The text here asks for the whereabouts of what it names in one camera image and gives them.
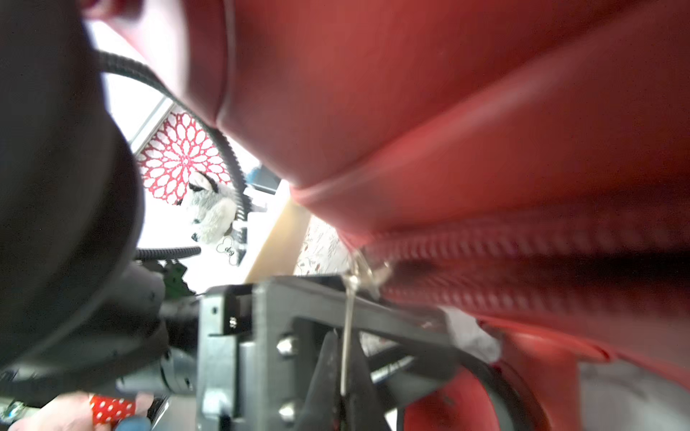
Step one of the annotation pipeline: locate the floral patterned table mat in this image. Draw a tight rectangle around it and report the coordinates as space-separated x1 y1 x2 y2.
294 217 349 276

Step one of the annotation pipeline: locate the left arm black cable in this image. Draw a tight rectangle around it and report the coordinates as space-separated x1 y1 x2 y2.
96 49 254 262

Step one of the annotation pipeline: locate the lower white pink plush toy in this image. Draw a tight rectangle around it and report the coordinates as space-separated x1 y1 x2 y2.
9 393 154 430

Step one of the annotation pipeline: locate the silver metal zipper pull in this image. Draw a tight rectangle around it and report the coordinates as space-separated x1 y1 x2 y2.
340 250 393 397

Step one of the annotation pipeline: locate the grey husky plush toy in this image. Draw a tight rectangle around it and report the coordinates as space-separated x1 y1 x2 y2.
177 171 238 245

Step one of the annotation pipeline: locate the red hard-shell suitcase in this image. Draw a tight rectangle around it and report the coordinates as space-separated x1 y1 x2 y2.
80 1 689 430

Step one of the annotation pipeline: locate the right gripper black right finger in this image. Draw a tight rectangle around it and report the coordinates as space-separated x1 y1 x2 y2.
341 332 391 431

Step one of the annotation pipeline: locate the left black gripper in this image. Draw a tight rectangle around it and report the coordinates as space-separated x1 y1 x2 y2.
116 263 460 430

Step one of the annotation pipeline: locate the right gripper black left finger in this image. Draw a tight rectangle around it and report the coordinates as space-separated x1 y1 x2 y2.
295 330 341 431

